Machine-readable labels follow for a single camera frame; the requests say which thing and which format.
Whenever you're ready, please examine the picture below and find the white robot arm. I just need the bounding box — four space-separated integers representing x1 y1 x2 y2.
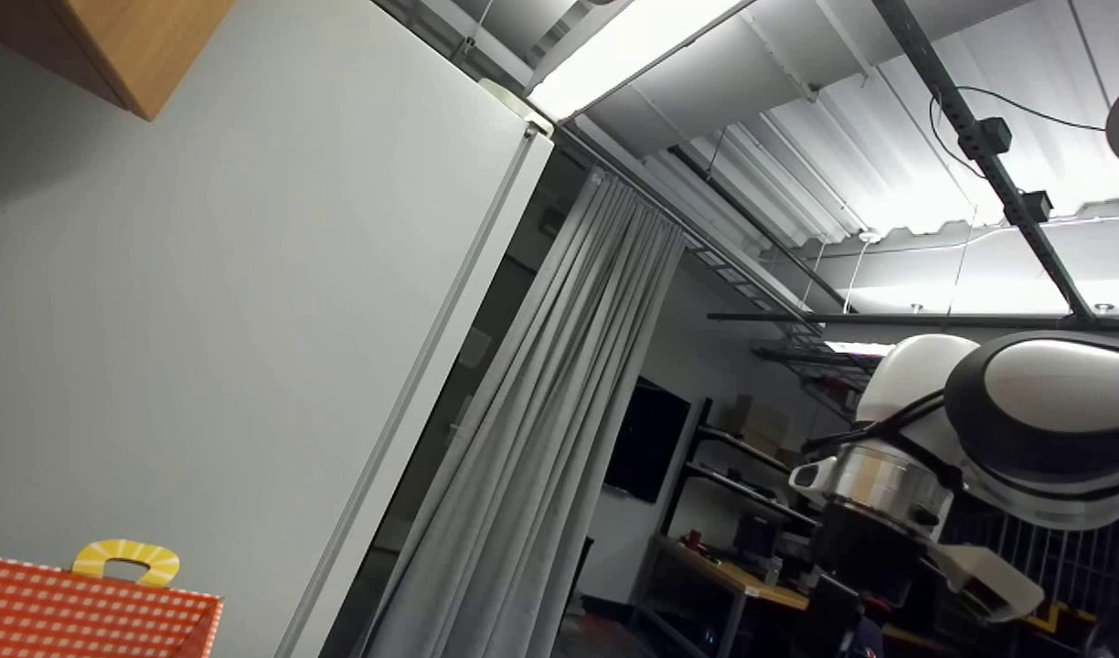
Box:
791 332 1119 622

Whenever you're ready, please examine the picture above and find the grey curtain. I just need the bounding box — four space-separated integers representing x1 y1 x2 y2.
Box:
352 171 685 658

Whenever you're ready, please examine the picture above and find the background shelf rack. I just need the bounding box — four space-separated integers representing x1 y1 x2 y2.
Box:
630 409 819 658

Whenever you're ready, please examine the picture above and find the black ceiling pole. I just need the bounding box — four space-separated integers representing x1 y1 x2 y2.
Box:
872 0 1094 321

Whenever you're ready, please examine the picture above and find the red checkered basket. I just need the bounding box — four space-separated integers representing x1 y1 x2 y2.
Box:
0 559 223 658

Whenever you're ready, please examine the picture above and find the black wall monitor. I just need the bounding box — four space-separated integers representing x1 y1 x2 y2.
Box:
602 382 691 505

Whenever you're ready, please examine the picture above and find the yellow basket handle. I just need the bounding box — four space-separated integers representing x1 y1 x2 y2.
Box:
71 537 183 590

